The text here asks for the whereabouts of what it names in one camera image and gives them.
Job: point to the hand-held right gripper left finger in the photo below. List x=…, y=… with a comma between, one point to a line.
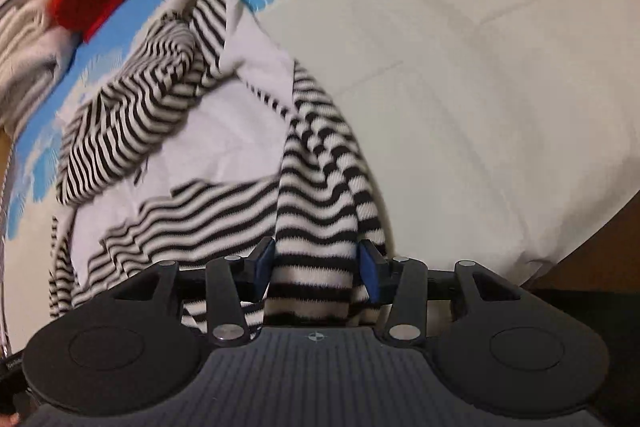
x=262, y=271

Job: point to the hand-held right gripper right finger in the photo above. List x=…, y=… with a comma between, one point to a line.
x=370, y=276

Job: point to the black white striped shirt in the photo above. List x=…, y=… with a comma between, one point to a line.
x=310, y=217

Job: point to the blue patterned bed sheet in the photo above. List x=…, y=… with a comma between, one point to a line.
x=475, y=82

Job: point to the cream folded blanket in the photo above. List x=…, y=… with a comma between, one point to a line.
x=25, y=57

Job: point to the wooden bed frame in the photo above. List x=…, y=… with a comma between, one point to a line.
x=600, y=252

